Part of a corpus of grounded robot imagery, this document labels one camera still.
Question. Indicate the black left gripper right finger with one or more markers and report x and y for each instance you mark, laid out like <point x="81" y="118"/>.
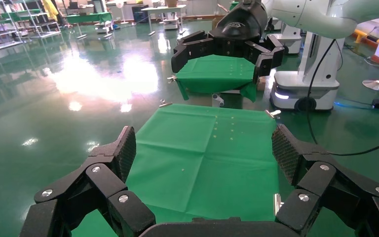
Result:
<point x="317" y="176"/>

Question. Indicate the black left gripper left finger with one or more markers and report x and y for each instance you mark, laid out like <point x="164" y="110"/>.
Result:
<point x="111" y="176"/>

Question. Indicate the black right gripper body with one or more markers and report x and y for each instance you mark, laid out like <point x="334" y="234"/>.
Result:
<point x="241" y="23"/>

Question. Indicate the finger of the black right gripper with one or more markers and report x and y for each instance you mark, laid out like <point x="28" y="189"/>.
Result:
<point x="269" y="55"/>
<point x="192" y="49"/>

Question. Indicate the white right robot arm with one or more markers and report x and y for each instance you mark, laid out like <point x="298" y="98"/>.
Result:
<point x="323" y="16"/>

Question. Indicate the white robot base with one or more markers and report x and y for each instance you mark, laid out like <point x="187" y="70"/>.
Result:
<point x="289" y="39"/>

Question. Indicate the small brown box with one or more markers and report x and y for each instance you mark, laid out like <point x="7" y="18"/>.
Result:
<point x="261" y="84"/>

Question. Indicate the cardboard box on table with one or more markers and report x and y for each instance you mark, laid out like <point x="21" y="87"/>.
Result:
<point x="171" y="3"/>

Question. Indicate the small white cart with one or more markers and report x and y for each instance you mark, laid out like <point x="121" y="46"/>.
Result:
<point x="171" y="24"/>

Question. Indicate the green table cloth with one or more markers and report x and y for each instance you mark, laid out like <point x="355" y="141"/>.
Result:
<point x="192" y="163"/>
<point x="215" y="75"/>

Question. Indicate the silver metal clamp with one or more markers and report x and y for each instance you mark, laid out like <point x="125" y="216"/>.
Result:
<point x="273" y="113"/>
<point x="172" y="78"/>
<point x="277" y="202"/>
<point x="165" y="104"/>

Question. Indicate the white wheeled robot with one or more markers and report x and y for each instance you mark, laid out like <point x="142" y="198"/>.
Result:
<point x="307" y="88"/>

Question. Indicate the white table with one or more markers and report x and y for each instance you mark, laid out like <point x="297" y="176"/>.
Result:
<point x="163" y="8"/>

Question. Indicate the black bin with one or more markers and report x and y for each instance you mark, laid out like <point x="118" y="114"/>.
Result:
<point x="140" y="14"/>

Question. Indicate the white standing fan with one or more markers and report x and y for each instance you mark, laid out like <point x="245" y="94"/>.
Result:
<point x="120" y="5"/>

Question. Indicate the small white floor robot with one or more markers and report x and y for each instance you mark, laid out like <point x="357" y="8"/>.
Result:
<point x="104" y="27"/>

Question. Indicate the green covered table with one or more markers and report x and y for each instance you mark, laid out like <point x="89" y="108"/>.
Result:
<point x="88" y="17"/>

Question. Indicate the yellow garment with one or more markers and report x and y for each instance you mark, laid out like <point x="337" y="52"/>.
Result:
<point x="49" y="9"/>

